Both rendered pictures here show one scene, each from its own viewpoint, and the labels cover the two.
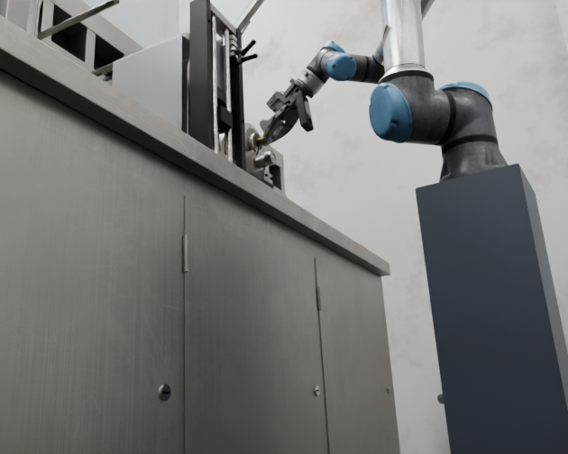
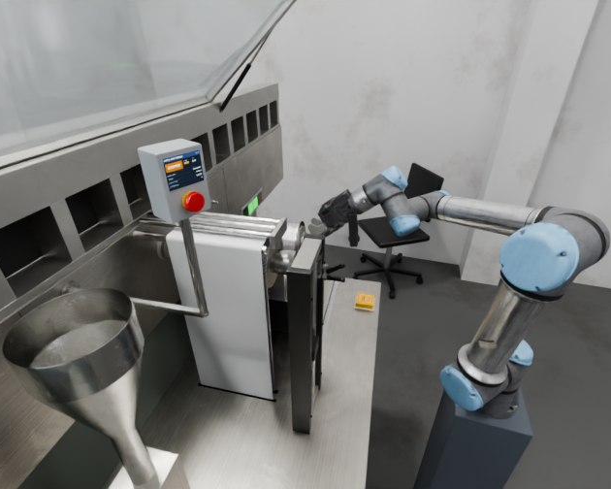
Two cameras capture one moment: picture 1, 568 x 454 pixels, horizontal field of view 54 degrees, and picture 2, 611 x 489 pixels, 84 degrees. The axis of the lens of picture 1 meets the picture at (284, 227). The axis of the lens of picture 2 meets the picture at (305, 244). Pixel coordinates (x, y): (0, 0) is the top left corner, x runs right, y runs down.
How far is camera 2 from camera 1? 1.48 m
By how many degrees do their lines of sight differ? 50
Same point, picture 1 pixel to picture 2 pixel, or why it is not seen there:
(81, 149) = not seen: outside the picture
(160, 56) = (233, 262)
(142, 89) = (214, 286)
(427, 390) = not seen: hidden behind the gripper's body
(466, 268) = (468, 458)
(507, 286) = (488, 472)
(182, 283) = not seen: outside the picture
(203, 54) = (305, 334)
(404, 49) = (498, 365)
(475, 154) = (504, 404)
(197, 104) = (299, 371)
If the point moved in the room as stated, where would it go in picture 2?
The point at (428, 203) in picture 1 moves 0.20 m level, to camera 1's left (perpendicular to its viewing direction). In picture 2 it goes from (461, 426) to (398, 441)
